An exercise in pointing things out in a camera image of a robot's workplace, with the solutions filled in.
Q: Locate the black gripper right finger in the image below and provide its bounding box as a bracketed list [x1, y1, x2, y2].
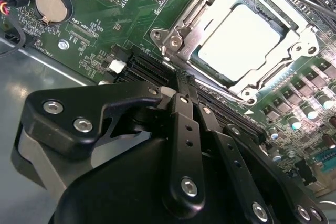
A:
[187, 76, 329, 224]

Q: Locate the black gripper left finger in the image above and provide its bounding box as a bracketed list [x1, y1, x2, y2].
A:
[10, 72, 207, 219]

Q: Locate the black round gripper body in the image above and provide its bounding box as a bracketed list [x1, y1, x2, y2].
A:
[49, 140, 250, 224]

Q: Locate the silver square CPU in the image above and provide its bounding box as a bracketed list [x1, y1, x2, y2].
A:
[190, 2, 289, 83]

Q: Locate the metal socket cover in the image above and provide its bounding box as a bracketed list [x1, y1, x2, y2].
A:
[167, 0, 320, 98]

